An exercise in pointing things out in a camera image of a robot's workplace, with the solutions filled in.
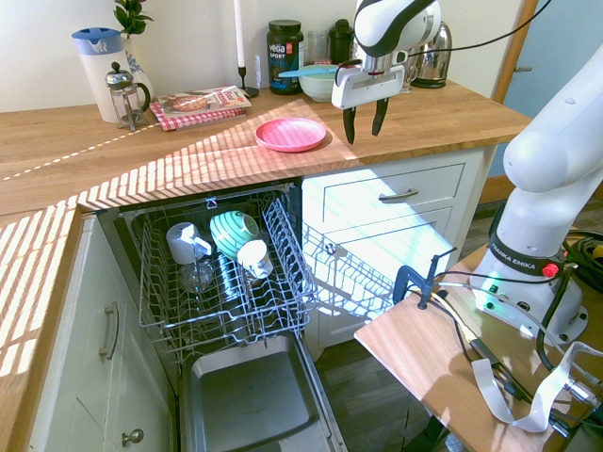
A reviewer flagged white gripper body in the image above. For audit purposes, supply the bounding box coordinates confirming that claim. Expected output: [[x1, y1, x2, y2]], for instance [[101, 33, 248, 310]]
[[331, 63, 408, 111]]

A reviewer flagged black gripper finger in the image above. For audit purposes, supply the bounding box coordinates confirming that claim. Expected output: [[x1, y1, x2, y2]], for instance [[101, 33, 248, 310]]
[[342, 105, 357, 145], [371, 96, 391, 137]]

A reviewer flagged pink plastic plate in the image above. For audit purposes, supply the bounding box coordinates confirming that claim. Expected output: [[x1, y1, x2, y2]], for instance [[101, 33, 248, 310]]
[[254, 117, 328, 153]]

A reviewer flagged grey dishwasher door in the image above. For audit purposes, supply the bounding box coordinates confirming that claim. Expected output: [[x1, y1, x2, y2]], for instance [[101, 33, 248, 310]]
[[177, 332, 349, 452]]

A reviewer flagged black shaker bottle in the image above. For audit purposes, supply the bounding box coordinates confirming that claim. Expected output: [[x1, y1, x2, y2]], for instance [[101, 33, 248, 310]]
[[328, 19, 356, 66]]

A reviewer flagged clear glass jar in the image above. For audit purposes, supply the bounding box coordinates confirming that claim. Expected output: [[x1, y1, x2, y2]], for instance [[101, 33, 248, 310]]
[[306, 30, 332, 66]]

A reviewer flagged light blue spatula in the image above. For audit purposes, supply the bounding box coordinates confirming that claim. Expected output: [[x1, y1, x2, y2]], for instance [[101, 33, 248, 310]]
[[277, 64, 341, 79]]

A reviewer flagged stainless steel kettle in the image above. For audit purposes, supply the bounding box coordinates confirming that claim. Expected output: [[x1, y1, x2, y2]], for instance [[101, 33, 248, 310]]
[[409, 20, 454, 89]]

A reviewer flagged black Vega protein tub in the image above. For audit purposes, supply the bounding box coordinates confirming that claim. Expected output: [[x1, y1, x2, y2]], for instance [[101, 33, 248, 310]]
[[266, 19, 306, 96]]

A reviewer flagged black candle holder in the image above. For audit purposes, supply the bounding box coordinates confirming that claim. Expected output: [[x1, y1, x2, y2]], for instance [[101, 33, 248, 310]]
[[236, 65, 261, 99]]

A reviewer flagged tall white candle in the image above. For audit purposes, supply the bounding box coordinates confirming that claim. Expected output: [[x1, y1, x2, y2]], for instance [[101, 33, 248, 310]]
[[233, 0, 247, 69]]

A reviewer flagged pizza cover cookbook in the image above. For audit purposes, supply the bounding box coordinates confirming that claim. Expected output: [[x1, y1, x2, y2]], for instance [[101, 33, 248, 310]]
[[156, 85, 253, 117]]

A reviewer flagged green striped bowl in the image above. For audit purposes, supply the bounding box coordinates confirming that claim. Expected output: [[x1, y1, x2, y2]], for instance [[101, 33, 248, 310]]
[[208, 210, 262, 263]]

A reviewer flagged red checked book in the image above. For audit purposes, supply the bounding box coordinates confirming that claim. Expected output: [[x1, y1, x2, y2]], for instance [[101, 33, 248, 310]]
[[149, 100, 250, 133]]

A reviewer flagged small white mug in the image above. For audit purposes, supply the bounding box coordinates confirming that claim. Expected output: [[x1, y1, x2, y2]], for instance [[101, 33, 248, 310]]
[[236, 239, 275, 280]]

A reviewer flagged black blue bar clamp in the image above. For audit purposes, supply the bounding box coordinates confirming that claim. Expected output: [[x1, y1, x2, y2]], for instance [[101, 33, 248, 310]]
[[392, 247, 459, 311]]

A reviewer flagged blue door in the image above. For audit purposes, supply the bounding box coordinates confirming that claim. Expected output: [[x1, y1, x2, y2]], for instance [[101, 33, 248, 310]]
[[501, 0, 603, 120]]

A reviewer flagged large white mug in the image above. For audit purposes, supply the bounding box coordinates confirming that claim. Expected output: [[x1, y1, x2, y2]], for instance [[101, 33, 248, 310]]
[[165, 221, 214, 266]]

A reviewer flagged clear wine glass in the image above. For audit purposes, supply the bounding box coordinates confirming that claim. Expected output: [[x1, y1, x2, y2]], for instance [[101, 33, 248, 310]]
[[178, 260, 214, 294]]

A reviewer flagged white floral vase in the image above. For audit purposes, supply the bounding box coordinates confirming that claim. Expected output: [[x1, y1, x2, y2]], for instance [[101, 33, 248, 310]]
[[122, 35, 155, 101]]

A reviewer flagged glass French press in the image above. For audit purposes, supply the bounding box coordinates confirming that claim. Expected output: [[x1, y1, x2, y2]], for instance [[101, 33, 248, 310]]
[[104, 61, 153, 133]]

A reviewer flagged green leafy plant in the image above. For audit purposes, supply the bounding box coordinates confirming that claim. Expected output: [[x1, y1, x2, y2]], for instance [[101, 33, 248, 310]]
[[113, 0, 155, 40]]

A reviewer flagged white water filter jug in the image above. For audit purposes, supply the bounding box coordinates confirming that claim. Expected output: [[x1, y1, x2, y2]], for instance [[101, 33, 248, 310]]
[[71, 26, 139, 124]]

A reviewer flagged small black adapter box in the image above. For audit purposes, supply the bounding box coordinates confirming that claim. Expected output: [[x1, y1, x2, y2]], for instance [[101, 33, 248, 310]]
[[469, 337, 504, 367]]

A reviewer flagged metal drawer handle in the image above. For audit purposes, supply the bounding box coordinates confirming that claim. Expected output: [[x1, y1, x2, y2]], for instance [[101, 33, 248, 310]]
[[378, 188, 420, 204]]

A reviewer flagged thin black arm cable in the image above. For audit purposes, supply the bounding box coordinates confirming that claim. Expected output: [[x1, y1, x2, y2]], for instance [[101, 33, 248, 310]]
[[406, 0, 553, 58]]

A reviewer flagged grey wire dishwasher rack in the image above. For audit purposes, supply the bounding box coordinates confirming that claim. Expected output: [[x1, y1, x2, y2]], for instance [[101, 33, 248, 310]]
[[138, 186, 318, 364]]

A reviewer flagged coiled black cable bundle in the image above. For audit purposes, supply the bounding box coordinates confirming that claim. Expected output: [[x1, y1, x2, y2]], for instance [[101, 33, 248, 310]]
[[562, 228, 603, 294]]

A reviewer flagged metal cabinet bar handle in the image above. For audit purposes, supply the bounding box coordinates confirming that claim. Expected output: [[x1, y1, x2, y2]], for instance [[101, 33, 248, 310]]
[[97, 301, 121, 362]]

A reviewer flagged white flat ribbon cable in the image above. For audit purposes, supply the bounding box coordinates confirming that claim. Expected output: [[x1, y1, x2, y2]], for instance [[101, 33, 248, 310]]
[[470, 341, 603, 434]]

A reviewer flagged silver cable connector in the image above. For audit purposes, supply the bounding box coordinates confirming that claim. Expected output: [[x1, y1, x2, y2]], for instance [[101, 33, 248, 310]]
[[562, 378, 603, 407]]

